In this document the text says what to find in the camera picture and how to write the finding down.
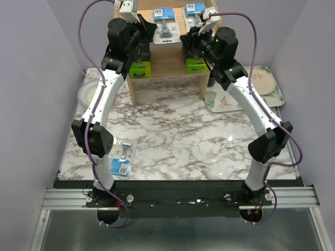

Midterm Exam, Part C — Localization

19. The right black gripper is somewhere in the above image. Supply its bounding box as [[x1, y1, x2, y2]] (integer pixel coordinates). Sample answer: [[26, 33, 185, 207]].
[[177, 24, 219, 67]]

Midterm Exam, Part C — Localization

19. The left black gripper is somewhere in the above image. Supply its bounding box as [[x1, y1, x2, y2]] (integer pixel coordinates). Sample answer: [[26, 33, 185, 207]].
[[124, 14, 156, 55]]

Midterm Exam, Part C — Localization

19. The black green razor box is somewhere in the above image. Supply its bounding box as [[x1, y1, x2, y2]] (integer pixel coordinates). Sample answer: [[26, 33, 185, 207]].
[[129, 49, 151, 78], [183, 51, 208, 74]]

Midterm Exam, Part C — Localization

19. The blue razor blister pack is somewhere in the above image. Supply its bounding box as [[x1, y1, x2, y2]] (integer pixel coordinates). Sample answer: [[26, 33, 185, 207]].
[[110, 139, 137, 178], [151, 8, 180, 44], [183, 3, 206, 32]]

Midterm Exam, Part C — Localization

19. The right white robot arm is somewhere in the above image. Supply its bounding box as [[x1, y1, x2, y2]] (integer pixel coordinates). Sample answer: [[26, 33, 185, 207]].
[[180, 27, 293, 205]]

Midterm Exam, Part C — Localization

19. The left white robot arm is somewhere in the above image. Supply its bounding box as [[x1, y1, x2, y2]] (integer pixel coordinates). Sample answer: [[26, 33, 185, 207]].
[[71, 14, 157, 207]]

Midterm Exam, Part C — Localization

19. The wooden two-tier shelf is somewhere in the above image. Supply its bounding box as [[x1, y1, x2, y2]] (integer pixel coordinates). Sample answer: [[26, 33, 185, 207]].
[[127, 1, 218, 106]]

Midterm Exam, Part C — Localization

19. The dark blue cup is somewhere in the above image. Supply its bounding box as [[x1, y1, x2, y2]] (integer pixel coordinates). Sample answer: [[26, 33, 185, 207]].
[[207, 77, 216, 87]]

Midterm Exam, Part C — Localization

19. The floral serving tray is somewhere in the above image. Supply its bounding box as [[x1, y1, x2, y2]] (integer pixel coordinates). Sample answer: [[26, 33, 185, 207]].
[[205, 65, 285, 113]]

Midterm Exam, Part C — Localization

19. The white blue-rimmed bowl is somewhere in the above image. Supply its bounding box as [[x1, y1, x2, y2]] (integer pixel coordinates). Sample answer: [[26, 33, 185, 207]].
[[77, 79, 99, 108]]

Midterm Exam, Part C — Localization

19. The pink white plate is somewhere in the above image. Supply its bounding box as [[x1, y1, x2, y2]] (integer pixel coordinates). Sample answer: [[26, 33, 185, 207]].
[[251, 67, 276, 96]]

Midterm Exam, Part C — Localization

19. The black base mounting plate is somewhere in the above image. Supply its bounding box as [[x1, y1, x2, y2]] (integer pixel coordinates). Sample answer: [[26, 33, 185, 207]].
[[53, 179, 306, 220]]

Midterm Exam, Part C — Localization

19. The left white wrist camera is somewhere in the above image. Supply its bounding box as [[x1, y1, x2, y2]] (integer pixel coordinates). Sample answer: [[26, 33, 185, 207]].
[[114, 0, 140, 23]]

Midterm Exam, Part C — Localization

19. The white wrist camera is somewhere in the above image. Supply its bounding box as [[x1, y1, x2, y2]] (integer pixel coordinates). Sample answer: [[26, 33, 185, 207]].
[[114, 0, 140, 23], [198, 6, 220, 36]]

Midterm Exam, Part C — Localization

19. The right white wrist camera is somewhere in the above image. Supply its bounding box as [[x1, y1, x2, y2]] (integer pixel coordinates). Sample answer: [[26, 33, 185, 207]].
[[198, 6, 220, 36]]

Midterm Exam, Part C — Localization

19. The aluminium rail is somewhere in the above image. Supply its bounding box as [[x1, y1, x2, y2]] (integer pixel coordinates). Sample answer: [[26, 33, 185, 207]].
[[42, 187, 320, 211]]

